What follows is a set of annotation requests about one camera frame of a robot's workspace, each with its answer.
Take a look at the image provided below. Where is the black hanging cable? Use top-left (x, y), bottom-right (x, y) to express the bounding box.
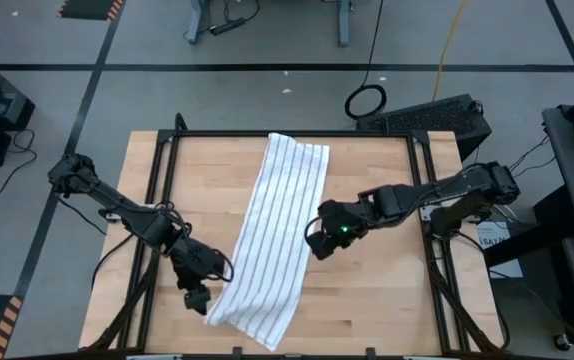
top-left (343, 0), bottom-right (388, 121)

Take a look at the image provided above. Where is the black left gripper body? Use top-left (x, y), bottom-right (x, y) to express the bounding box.
top-left (166, 233), bottom-right (229, 296)

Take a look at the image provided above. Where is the black metal table frame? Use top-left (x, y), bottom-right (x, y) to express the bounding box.
top-left (84, 112), bottom-right (511, 354)

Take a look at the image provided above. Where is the yellow hanging cable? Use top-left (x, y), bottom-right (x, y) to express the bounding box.
top-left (431, 0), bottom-right (468, 101)

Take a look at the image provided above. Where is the white towel with red stripes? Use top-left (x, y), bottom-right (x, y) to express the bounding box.
top-left (204, 132), bottom-right (331, 352)

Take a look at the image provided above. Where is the white paper sheet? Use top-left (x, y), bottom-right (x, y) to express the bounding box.
top-left (475, 221), bottom-right (524, 280)

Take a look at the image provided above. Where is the black perforated computer tower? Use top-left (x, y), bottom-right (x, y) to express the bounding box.
top-left (355, 93), bottom-right (493, 162)

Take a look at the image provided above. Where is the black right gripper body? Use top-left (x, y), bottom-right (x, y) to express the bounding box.
top-left (311, 198), bottom-right (371, 249)

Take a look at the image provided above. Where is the black power strip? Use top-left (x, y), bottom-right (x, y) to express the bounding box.
top-left (208, 17), bottom-right (247, 37)

